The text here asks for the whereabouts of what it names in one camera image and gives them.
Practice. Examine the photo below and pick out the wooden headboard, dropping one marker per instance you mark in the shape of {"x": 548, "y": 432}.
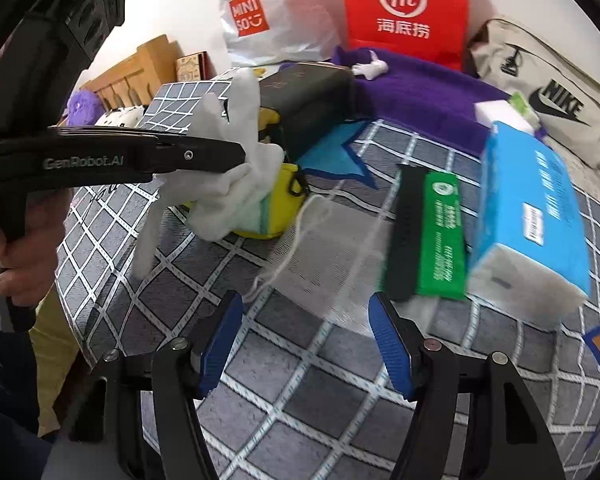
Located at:
{"x": 150, "y": 60}

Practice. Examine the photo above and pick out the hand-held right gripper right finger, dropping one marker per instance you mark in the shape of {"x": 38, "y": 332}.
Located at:
{"x": 392, "y": 355}

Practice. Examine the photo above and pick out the person's left hand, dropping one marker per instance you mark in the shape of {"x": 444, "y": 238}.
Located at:
{"x": 30, "y": 245}

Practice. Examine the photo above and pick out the pale green cloth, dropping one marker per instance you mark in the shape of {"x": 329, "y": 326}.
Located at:
{"x": 55, "y": 350}

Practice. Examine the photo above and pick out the white tissue packet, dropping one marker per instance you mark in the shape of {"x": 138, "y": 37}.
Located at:
{"x": 340, "y": 255}

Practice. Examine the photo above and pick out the purple plush toy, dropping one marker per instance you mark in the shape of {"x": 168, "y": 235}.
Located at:
{"x": 82, "y": 107}

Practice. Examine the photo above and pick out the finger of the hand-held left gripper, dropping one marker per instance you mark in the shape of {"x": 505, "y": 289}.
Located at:
{"x": 200, "y": 155}

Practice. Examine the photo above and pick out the person's left forearm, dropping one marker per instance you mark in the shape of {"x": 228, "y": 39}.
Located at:
{"x": 2, "y": 385}

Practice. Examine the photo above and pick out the purple towel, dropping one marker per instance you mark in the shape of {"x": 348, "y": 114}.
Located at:
{"x": 430, "y": 90}

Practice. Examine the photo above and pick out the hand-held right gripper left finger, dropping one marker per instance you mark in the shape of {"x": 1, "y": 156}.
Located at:
{"x": 220, "y": 350}

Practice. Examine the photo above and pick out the dark green box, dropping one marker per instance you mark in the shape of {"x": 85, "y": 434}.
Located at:
{"x": 310, "y": 105}

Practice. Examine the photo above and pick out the blue tissue pack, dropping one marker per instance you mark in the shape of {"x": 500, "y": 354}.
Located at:
{"x": 525, "y": 210}

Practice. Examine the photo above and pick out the grey checked blanket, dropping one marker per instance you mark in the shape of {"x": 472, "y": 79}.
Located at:
{"x": 305, "y": 385}

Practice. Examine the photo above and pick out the red paper shopping bag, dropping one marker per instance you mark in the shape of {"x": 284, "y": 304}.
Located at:
{"x": 405, "y": 10}

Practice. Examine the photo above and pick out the white sponge block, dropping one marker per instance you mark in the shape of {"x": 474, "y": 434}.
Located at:
{"x": 500, "y": 112}

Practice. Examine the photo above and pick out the white plastic shopping bag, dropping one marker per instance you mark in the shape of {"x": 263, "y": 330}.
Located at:
{"x": 290, "y": 20}

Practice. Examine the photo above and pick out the small green tissue pack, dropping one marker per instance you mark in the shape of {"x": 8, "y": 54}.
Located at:
{"x": 525, "y": 105}

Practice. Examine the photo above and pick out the small brown box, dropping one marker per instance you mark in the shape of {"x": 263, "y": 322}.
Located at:
{"x": 192, "y": 67}

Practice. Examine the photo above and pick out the grey waist bag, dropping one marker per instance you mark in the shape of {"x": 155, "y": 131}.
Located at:
{"x": 530, "y": 70}

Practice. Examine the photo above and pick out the yellow pouch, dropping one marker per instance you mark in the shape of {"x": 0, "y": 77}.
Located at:
{"x": 285, "y": 200}

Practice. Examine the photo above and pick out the green foil packet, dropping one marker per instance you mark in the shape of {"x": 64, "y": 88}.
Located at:
{"x": 440, "y": 235}

